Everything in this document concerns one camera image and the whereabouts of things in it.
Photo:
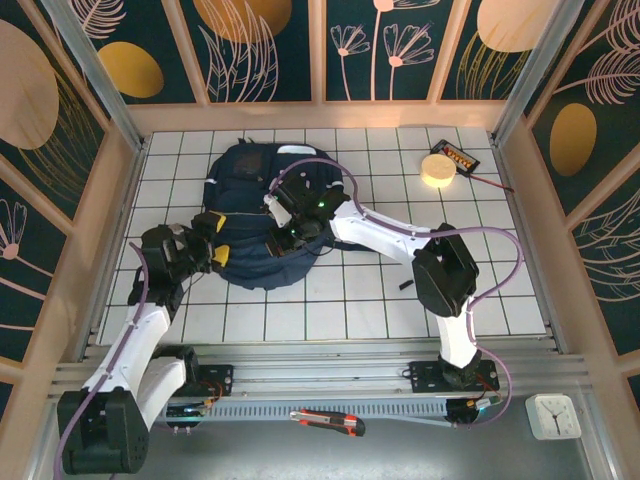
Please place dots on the navy blue backpack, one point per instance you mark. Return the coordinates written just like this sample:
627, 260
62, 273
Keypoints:
240, 185

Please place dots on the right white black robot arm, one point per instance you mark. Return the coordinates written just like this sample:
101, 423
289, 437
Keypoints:
380, 232

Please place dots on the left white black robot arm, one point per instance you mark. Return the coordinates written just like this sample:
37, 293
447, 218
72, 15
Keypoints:
135, 340

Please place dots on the cream round disc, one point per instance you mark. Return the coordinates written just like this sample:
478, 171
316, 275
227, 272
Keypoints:
438, 171

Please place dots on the black box orange cells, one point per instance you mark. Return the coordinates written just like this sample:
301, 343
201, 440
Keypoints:
454, 156

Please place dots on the small circuit board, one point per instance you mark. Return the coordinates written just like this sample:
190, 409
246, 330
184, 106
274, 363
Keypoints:
472, 409
187, 412

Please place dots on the red black utility knife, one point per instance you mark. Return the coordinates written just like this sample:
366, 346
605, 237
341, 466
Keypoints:
330, 422

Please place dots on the white square clock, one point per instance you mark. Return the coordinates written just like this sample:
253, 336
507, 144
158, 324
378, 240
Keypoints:
553, 416

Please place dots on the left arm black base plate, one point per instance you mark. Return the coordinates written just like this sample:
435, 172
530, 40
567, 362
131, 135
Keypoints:
220, 380

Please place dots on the aluminium mounting rail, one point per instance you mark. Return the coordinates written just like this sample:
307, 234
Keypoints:
325, 372

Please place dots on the aluminium frame post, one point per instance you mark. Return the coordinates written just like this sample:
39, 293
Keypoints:
537, 65
95, 75

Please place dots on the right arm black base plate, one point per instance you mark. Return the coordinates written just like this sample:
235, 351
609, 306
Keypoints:
425, 380

